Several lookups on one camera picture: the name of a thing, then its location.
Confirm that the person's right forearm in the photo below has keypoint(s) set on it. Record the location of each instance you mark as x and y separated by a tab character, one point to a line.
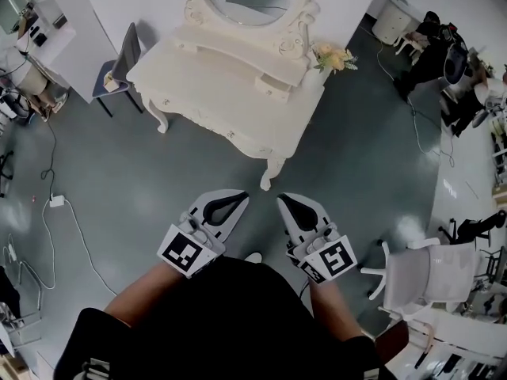
336	311

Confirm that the blue grey chair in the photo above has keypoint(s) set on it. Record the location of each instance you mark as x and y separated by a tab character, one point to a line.
123	59

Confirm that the cream white dressing table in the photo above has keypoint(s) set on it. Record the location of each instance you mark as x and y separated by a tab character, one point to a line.
222	93

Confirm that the metal frame chair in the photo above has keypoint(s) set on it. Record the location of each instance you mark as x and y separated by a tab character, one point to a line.
27	311

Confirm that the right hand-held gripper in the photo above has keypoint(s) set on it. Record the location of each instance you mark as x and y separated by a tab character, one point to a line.
330	257

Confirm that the small cream drawer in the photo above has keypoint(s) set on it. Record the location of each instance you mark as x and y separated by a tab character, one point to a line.
272	88

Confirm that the small cardboard box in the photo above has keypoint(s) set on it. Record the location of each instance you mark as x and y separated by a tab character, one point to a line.
111	83

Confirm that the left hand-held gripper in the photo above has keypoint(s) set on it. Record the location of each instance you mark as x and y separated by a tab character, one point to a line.
186	251

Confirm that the round white cabinet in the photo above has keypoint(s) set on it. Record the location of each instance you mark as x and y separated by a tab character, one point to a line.
394	18

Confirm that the yellow flower bouquet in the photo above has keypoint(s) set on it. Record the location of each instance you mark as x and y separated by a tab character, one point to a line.
334	57

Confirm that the white desk with clutter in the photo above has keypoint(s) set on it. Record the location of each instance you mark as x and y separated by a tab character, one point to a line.
43	34

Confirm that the black office chair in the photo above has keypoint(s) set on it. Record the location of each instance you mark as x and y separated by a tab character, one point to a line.
481	224

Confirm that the person's black clothing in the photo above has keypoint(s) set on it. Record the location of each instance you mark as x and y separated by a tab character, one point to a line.
222	323

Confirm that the person's white shoe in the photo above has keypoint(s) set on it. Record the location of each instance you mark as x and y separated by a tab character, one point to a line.
253	257

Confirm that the white office chair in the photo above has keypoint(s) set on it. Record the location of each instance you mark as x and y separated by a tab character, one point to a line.
431	275

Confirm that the person's left forearm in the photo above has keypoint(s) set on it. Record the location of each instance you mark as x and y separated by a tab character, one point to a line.
146	291

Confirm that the white power adapter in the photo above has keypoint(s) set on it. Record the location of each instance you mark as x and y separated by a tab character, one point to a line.
57	201

